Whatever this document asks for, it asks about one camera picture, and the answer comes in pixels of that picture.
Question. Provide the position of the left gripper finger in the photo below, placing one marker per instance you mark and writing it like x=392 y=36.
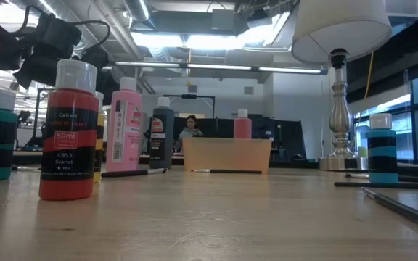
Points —
x=102 y=85
x=114 y=88

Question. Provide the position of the tall pink labelled paint bottle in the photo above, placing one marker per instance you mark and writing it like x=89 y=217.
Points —
x=123 y=127

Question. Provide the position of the yellow black striped paint bottle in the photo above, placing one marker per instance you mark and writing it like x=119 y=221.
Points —
x=100 y=145

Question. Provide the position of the dark grey paint bottle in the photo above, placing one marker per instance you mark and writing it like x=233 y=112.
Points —
x=162 y=145

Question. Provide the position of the red scarlet paint bottle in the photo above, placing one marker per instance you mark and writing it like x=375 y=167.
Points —
x=69 y=152

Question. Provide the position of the coral pink paint bottle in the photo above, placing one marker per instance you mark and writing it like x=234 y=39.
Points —
x=242 y=127

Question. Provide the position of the black paint brush long ferrule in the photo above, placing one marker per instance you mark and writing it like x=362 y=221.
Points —
x=405 y=212

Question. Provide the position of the blue black striped paint bottle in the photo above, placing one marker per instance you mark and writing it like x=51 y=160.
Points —
x=382 y=145

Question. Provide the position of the black marker pen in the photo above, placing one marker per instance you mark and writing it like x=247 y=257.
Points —
x=129 y=173

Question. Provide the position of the person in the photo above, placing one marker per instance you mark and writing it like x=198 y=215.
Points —
x=191 y=132

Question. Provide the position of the long ceiling light bar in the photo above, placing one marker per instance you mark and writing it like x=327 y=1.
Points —
x=216 y=67

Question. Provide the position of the grey ceiling box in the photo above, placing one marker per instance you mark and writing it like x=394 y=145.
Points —
x=223 y=20

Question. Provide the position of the orange plastic bin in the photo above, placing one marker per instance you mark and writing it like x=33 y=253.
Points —
x=227 y=154

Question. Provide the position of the silver table lamp white shade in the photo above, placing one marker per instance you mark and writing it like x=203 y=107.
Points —
x=339 y=25

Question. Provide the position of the small yellow-green object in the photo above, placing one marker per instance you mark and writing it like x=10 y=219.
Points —
x=363 y=152

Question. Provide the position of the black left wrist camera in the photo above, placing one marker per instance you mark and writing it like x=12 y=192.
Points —
x=58 y=32

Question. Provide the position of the black background gantry frame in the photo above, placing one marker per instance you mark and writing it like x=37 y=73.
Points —
x=189 y=96

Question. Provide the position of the silver ventilation duct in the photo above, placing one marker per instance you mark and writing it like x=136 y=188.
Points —
x=138 y=9

